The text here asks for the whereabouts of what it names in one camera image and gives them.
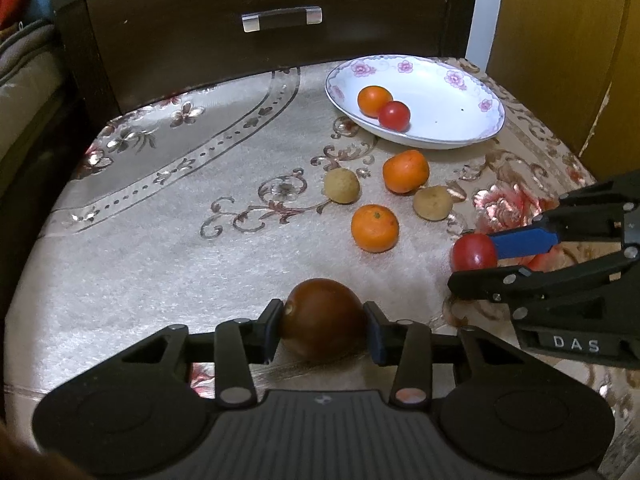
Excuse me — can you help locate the white vertical panel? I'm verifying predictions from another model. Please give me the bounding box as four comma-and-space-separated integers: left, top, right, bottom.
464, 0, 507, 70

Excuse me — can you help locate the dark wooden nightstand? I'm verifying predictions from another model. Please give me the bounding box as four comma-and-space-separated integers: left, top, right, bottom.
50, 0, 482, 131

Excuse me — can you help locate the silver drawer handle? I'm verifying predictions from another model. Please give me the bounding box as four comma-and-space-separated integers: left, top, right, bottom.
241, 6, 323, 33

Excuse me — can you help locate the red tomato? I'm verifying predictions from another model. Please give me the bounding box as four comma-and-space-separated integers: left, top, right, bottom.
450, 233, 499, 272
378, 101, 412, 132

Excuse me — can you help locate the dark wooden drawer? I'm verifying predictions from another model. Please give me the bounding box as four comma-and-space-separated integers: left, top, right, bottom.
86, 0, 447, 117

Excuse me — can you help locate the yellow wooden cabinet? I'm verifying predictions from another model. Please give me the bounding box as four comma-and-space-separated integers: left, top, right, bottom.
486, 0, 640, 181

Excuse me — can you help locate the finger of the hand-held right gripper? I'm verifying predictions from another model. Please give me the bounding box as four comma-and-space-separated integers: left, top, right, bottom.
447, 246, 640, 322
481, 170, 640, 266

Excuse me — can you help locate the small brown potato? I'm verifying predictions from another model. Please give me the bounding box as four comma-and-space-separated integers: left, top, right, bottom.
324, 168, 361, 204
413, 186, 451, 221

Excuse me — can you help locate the white floral plate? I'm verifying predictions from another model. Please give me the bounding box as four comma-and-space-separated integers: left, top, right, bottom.
325, 55, 506, 150

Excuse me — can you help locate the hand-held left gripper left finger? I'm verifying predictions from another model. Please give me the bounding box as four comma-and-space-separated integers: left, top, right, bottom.
91, 299, 287, 407

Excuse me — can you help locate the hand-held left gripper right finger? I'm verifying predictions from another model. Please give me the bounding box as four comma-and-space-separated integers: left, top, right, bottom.
363, 301, 543, 407

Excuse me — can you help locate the orange mandarin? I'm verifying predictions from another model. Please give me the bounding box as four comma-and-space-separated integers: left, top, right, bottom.
383, 150, 430, 194
351, 204, 400, 253
357, 86, 394, 117

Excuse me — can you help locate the dark brown tomato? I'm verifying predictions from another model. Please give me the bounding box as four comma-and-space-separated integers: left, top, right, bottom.
279, 278, 368, 361

